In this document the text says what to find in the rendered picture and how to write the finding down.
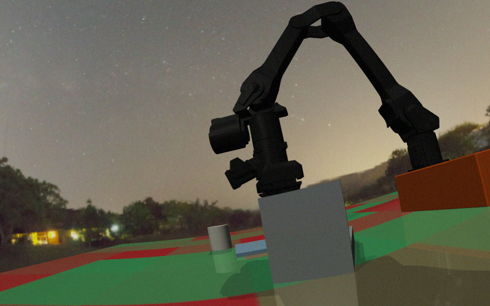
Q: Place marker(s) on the light blue flat mat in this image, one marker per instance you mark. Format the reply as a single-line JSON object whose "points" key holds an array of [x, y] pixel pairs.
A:
{"points": [[250, 248]]}

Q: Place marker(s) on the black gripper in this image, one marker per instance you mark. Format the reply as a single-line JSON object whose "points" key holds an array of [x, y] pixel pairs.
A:
{"points": [[279, 175]]}

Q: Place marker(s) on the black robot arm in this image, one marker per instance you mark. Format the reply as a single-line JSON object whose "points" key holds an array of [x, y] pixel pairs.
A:
{"points": [[401, 110]]}

